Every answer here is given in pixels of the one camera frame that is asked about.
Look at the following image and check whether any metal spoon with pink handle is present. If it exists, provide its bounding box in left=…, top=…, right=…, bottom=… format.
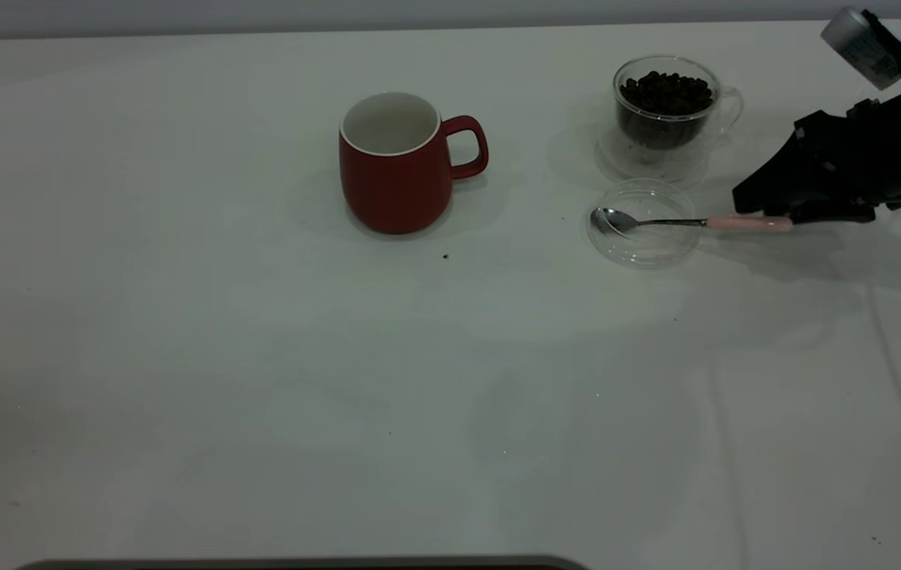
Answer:
left=591, top=207, right=794, bottom=236

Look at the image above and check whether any red ceramic mug white inside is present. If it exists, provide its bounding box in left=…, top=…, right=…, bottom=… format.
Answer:
left=338, top=91, right=490, bottom=236

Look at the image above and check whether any dark coffee beans pile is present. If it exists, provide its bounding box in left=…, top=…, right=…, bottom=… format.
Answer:
left=618, top=70, right=713, bottom=150

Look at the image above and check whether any clear round plastic lid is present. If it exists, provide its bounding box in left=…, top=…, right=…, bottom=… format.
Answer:
left=586, top=179, right=702, bottom=268

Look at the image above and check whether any clear glass saucer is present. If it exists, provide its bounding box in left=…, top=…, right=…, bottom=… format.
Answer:
left=595, top=119, right=713, bottom=184

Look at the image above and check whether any right wrist camera grey cylinder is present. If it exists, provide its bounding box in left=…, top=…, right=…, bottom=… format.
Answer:
left=820, top=6, right=901, bottom=91

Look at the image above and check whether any clear glass cup with handle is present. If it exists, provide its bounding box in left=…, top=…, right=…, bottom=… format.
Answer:
left=613, top=55, right=745, bottom=173

